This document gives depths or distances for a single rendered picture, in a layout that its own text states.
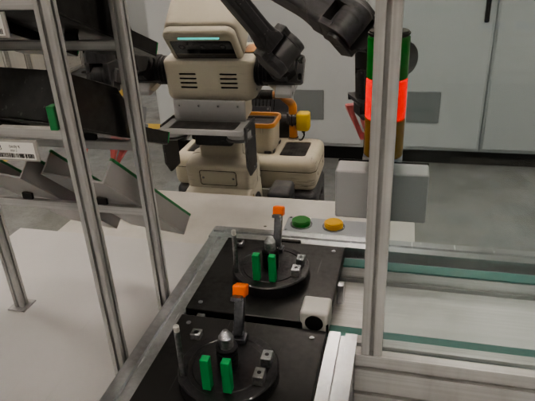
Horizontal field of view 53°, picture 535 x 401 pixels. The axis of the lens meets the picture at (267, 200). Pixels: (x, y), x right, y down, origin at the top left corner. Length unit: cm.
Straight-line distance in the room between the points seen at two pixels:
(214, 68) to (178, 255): 58
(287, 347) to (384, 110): 38
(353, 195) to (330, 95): 322
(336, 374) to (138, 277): 57
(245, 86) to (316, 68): 234
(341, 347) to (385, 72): 42
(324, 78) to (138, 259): 282
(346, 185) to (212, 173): 102
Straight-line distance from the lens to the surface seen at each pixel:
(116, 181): 91
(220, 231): 116
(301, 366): 80
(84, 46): 89
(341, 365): 82
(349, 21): 98
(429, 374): 85
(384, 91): 66
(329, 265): 101
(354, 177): 72
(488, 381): 86
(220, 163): 170
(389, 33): 64
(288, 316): 89
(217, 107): 160
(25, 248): 145
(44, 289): 127
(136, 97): 87
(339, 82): 390
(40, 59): 708
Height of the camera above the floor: 152
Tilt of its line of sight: 26 degrees down
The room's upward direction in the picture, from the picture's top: 3 degrees counter-clockwise
